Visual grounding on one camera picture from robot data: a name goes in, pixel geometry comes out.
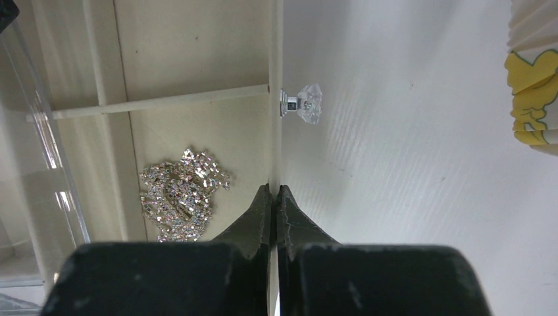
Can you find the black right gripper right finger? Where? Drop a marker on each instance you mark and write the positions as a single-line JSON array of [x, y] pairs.
[[320, 276]]

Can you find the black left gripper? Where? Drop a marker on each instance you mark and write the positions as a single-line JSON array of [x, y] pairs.
[[8, 13]]

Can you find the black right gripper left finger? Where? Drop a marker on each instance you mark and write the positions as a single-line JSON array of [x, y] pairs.
[[227, 275]]

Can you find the beige compartment tray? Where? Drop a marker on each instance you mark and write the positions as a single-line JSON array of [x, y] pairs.
[[134, 83]]

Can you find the clear acrylic box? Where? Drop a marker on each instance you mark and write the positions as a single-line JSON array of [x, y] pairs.
[[42, 221]]

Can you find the crystal compartment tray knob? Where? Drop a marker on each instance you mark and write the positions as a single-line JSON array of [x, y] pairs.
[[307, 103]]

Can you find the cream cartoon print garment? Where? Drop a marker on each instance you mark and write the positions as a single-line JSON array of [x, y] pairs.
[[531, 67]]

